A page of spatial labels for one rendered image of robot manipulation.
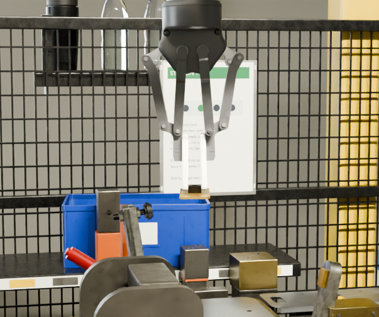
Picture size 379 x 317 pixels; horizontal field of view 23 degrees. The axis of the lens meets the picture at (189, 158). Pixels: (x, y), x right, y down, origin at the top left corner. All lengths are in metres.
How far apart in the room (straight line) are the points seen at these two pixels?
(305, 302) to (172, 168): 0.50
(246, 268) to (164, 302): 0.76
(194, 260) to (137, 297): 0.77
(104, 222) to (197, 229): 0.21
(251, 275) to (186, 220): 0.18
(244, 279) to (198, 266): 0.10
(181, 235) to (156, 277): 0.76
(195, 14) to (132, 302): 0.35
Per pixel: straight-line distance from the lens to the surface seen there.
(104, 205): 1.80
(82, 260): 1.51
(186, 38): 1.15
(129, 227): 1.50
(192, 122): 2.08
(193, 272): 1.84
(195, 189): 1.16
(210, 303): 1.74
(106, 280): 1.23
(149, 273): 1.15
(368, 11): 2.24
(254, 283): 1.84
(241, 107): 2.10
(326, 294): 1.55
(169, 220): 1.89
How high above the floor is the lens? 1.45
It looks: 6 degrees down
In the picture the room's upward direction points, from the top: straight up
